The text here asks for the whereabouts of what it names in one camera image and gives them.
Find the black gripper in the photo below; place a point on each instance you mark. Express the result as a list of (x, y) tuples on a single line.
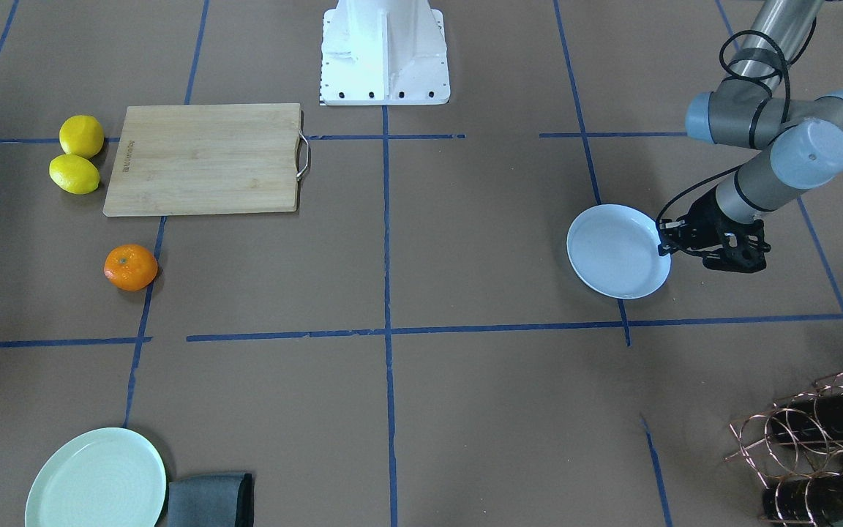
[(702, 217)]

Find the light blue plate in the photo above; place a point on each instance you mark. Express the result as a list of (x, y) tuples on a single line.
[(615, 250)]

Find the orange fruit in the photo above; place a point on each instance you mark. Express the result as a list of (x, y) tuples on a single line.
[(130, 267)]

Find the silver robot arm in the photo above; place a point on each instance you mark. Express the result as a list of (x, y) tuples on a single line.
[(798, 143)]

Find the light green plate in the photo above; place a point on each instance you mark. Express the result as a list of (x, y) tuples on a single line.
[(110, 476)]

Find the dark wine bottle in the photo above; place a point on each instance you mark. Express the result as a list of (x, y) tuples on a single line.
[(816, 501), (814, 421)]

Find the wooden cutting board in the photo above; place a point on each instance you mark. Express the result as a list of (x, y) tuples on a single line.
[(181, 160)]

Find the dark grey folded cloth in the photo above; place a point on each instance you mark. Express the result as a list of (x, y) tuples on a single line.
[(216, 499)]

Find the yellow lemon far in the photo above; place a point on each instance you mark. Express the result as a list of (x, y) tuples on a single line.
[(81, 135)]

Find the yellow lemon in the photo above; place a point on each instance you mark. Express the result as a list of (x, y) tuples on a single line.
[(74, 174), (81, 135)]

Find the yellow lemon near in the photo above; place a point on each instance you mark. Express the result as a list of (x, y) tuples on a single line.
[(74, 174)]

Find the copper wire bottle rack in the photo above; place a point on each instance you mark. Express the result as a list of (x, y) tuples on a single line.
[(772, 462)]

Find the white pedestal column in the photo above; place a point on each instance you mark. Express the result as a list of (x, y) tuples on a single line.
[(384, 53)]

